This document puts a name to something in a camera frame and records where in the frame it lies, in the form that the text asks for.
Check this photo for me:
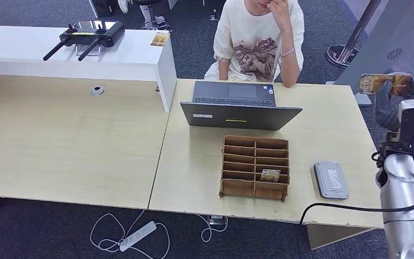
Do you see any person's left hand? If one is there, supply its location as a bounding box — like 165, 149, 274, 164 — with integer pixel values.
266, 0, 294, 33

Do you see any metal stanchion with round base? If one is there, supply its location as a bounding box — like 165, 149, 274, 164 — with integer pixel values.
325, 0, 381, 69

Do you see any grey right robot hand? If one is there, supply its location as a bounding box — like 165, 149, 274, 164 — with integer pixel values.
375, 73, 414, 132

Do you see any hotel room key card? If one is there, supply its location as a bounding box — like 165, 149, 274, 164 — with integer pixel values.
259, 168, 281, 183

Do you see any black remote controller with antennas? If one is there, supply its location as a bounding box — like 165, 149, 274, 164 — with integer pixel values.
43, 19, 126, 62

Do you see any yellow ID card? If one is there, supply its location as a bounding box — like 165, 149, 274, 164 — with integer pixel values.
359, 73, 413, 97

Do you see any person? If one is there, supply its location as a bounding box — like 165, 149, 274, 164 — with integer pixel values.
204, 0, 306, 88

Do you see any beige desk leg panel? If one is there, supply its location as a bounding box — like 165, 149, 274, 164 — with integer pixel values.
306, 223, 376, 250

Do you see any white power strip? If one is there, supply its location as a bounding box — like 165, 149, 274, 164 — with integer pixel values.
119, 220, 158, 253

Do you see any white looped cable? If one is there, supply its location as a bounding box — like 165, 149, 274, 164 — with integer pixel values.
197, 214, 229, 243

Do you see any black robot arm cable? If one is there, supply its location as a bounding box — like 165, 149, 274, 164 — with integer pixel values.
299, 148, 414, 226

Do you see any grey laptop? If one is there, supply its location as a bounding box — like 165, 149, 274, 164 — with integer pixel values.
180, 80, 303, 131

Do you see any white raised counter shelf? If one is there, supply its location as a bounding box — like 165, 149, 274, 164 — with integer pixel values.
0, 24, 178, 113

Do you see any yellow printed card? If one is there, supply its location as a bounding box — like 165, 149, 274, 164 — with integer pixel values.
150, 32, 169, 47

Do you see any stool base with footring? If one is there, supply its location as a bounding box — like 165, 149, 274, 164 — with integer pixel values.
135, 0, 172, 31

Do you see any wooden card organizer box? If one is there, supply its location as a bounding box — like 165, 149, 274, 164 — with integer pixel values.
218, 135, 291, 203

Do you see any grey power adapter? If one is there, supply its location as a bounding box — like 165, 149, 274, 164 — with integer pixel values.
206, 215, 228, 227

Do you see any white power strip cable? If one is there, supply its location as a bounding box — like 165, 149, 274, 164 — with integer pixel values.
89, 210, 171, 259

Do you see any grey card reader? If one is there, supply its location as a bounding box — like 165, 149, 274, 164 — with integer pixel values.
313, 161, 350, 200

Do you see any grey kiosk panel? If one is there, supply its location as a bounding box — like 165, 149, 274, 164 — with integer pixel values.
325, 0, 414, 106

